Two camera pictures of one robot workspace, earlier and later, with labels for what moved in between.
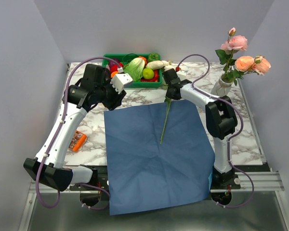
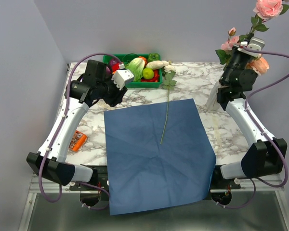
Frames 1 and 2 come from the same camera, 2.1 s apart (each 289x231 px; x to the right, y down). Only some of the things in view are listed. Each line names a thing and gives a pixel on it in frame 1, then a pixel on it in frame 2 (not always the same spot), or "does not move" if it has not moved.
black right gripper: [168, 96] → [235, 50]
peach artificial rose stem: [245, 65] does not move
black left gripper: [117, 99] does not move
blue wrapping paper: [143, 174] does not move
